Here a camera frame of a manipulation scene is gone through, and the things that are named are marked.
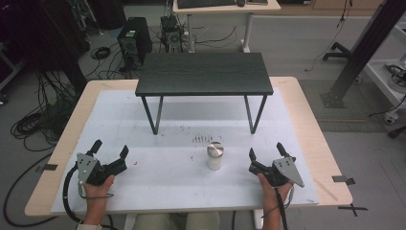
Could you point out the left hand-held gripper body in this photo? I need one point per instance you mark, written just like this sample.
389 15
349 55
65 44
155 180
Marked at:
95 171

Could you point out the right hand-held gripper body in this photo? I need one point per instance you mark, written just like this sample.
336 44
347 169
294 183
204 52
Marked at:
284 171

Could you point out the glass jar with metal lid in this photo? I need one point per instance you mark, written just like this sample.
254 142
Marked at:
214 159

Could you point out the black shelf with metal legs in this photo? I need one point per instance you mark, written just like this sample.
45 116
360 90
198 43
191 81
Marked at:
204 73

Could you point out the person's left hand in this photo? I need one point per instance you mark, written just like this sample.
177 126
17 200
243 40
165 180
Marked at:
97 195

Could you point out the person's right hand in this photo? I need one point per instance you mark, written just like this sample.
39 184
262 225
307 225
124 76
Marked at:
269 195

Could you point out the dark tape strip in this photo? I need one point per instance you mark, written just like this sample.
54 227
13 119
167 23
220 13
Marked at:
343 179
50 166

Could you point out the white board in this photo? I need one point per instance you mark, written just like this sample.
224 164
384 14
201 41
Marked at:
175 185

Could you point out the person's left leg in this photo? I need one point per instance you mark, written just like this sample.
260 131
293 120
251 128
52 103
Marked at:
151 222

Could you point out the person's leg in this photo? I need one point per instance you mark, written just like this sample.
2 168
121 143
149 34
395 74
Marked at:
151 222
202 221

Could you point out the black tape cross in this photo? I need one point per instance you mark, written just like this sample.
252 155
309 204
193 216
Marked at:
352 209

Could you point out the person's right leg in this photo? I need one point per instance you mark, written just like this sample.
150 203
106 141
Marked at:
202 221

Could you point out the black computer tower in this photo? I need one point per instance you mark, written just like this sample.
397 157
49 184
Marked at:
134 40

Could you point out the black stand foot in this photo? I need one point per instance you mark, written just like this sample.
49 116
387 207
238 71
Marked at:
340 51

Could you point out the white cart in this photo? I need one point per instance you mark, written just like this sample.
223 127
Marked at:
383 76

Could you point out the dark curtain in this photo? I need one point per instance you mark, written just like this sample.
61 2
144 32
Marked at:
38 35

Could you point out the open computer case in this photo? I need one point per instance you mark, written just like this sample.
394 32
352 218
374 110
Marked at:
172 35

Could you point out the light wooden desk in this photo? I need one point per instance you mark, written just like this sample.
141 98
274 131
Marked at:
223 9

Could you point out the black computer mouse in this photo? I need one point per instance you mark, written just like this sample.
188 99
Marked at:
241 3

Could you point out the black keyboard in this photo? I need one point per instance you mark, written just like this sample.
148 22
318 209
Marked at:
206 3

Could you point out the black metal post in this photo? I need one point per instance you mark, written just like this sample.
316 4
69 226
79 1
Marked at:
364 48

